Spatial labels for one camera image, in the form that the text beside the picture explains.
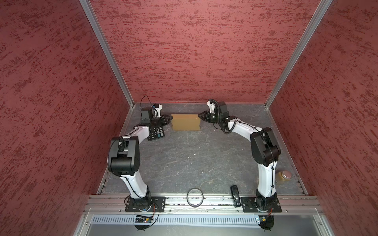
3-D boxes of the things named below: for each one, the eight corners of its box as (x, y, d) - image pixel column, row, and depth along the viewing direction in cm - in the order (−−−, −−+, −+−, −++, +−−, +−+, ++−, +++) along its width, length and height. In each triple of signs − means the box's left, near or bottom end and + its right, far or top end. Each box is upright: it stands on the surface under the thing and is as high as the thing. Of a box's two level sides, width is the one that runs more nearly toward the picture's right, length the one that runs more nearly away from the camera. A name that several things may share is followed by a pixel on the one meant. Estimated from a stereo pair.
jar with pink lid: (272, 184, 83) (282, 178, 74) (270, 176, 86) (279, 170, 77) (282, 184, 83) (293, 178, 74) (279, 177, 86) (289, 170, 77)
